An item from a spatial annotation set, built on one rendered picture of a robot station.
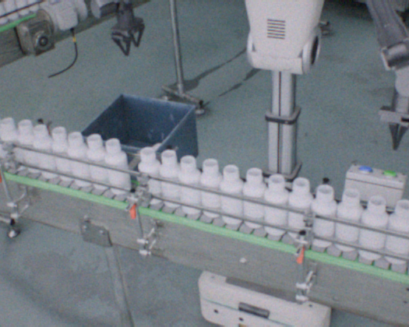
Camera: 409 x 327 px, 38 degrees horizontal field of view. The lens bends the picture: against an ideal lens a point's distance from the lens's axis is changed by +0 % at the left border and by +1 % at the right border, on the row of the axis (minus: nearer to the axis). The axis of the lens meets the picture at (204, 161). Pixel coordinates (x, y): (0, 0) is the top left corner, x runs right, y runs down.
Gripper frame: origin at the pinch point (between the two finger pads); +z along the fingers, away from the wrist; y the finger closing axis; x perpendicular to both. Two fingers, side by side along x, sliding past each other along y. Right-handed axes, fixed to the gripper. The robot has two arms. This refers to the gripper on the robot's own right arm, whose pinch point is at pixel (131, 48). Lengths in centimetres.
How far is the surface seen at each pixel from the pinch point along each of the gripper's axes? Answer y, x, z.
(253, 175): 39, 60, 6
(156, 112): -10.9, -1.9, 32.7
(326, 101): -181, 15, 129
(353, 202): 41, 86, 5
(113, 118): -1.5, -15.6, 32.7
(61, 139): 44.7, 4.0, 5.1
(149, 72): -175, -120, 128
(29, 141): 46.4, -7.4, 7.5
